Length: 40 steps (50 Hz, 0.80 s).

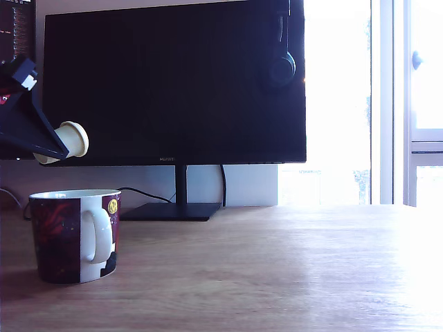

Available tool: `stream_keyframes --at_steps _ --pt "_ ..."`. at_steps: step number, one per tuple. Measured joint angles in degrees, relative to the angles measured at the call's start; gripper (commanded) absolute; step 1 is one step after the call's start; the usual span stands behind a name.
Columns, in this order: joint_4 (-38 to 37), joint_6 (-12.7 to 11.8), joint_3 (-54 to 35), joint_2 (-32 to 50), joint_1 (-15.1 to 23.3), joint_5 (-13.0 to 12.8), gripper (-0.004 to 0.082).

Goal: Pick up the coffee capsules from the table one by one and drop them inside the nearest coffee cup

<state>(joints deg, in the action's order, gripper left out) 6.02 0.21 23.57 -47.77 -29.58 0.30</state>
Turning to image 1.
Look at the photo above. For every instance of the black Huawei monitor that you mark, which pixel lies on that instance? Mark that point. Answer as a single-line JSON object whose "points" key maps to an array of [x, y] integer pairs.
{"points": [[173, 86]]}

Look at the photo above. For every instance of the white window frame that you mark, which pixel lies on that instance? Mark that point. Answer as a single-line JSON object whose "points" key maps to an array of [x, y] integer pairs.
{"points": [[386, 103]]}

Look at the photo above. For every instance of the black headphones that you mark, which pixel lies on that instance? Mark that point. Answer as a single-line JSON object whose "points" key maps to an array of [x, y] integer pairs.
{"points": [[282, 69]]}

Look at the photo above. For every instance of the dark red patterned mug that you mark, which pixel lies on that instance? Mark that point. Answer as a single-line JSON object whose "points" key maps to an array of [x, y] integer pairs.
{"points": [[59, 235]]}

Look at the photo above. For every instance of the monitor showing text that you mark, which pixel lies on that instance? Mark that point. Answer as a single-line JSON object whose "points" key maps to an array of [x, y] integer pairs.
{"points": [[20, 27]]}

